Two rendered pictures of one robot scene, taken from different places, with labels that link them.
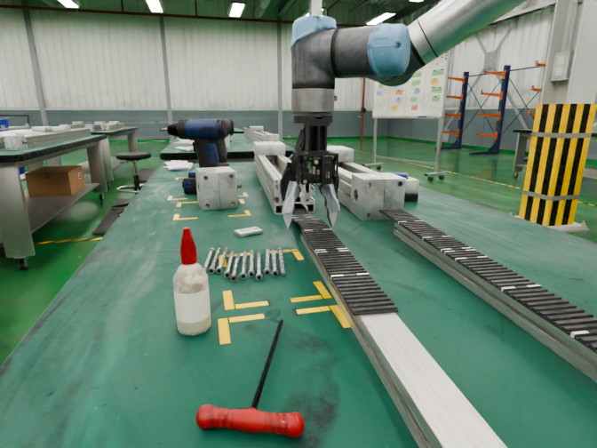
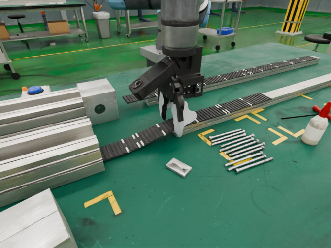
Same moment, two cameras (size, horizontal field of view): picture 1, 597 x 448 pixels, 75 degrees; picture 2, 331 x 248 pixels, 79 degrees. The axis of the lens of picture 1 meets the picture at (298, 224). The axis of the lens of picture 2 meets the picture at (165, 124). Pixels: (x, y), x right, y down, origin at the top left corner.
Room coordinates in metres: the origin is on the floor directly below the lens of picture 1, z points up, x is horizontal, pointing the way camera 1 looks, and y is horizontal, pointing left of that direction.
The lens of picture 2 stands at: (0.88, 0.39, 1.12)
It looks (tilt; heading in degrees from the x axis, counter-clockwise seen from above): 35 degrees down; 252
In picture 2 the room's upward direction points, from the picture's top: straight up
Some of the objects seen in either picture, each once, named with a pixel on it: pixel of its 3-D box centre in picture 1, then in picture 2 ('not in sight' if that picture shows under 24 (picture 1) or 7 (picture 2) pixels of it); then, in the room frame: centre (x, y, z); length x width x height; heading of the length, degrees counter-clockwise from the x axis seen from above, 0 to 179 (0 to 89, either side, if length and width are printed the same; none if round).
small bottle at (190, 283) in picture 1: (190, 279); (318, 122); (0.39, 0.12, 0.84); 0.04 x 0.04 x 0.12
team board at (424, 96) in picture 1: (406, 116); not in sight; (6.72, -1.80, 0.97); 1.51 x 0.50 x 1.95; 34
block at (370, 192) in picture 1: (381, 196); (97, 99); (0.91, -0.20, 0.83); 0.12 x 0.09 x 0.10; 100
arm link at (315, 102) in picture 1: (314, 103); (178, 35); (0.71, -0.03, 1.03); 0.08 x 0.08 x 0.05
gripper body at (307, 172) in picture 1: (313, 150); (180, 73); (0.71, -0.03, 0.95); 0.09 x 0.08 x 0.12; 10
